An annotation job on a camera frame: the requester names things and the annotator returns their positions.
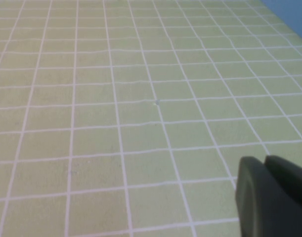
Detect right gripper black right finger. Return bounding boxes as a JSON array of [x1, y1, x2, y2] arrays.
[[264, 155, 302, 210]]

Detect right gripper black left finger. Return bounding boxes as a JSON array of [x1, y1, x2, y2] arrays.
[[235, 156, 302, 237]]

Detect green checked tablecloth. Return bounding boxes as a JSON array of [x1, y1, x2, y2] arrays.
[[0, 0, 302, 237]]

